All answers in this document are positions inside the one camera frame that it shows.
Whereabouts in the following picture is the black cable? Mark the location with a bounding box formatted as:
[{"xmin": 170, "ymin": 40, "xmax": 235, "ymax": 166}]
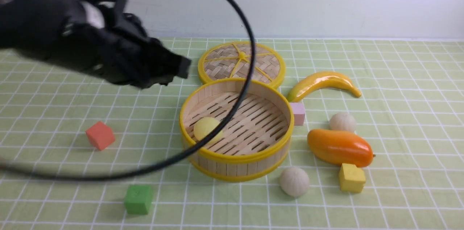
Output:
[{"xmin": 0, "ymin": 0, "xmax": 257, "ymax": 181}]

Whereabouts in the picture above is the yellow bun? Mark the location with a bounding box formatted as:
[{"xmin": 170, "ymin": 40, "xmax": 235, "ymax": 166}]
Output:
[{"xmin": 193, "ymin": 116, "xmax": 220, "ymax": 143}]

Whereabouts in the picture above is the yellow foam cube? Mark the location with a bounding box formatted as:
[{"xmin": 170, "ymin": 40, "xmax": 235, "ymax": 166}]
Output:
[{"xmin": 338, "ymin": 163, "xmax": 366, "ymax": 193}]

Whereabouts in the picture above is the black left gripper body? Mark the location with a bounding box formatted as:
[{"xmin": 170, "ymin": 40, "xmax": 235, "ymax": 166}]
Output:
[{"xmin": 62, "ymin": 3, "xmax": 192, "ymax": 89}]

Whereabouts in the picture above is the green checkered tablecloth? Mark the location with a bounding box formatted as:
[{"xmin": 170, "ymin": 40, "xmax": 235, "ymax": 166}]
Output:
[{"xmin": 0, "ymin": 38, "xmax": 464, "ymax": 230}]

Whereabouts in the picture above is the bamboo steamer tray yellow rim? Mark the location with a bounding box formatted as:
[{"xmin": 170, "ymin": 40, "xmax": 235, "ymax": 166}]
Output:
[{"xmin": 179, "ymin": 78, "xmax": 294, "ymax": 182}]

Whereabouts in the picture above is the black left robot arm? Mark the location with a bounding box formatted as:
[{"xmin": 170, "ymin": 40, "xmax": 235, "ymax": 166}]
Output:
[{"xmin": 0, "ymin": 0, "xmax": 192, "ymax": 89}]

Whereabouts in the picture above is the woven bamboo steamer lid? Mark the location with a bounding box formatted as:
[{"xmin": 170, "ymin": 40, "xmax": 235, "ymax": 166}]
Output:
[{"xmin": 198, "ymin": 41, "xmax": 286, "ymax": 88}]

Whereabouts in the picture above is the pink foam cube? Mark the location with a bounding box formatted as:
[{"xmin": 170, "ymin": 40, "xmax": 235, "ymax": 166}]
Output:
[{"xmin": 289, "ymin": 102, "xmax": 306, "ymax": 126}]

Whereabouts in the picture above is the green foam cube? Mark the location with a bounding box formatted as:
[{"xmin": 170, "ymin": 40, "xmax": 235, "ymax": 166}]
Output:
[{"xmin": 123, "ymin": 184, "xmax": 153, "ymax": 215}]

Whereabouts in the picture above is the red foam cube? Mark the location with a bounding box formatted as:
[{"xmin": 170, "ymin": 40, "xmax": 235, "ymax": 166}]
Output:
[{"xmin": 86, "ymin": 121, "xmax": 116, "ymax": 151}]

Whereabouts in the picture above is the white bun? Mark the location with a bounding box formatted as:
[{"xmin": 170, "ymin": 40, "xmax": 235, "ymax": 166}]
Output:
[
  {"xmin": 278, "ymin": 166, "xmax": 310, "ymax": 198},
  {"xmin": 329, "ymin": 112, "xmax": 357, "ymax": 132}
]

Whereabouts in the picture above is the orange toy mango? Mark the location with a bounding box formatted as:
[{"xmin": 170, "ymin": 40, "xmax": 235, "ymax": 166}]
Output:
[{"xmin": 307, "ymin": 129, "xmax": 376, "ymax": 168}]

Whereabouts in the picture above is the yellow toy banana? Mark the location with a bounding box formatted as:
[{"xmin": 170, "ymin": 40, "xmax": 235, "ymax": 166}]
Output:
[{"xmin": 286, "ymin": 71, "xmax": 362, "ymax": 102}]

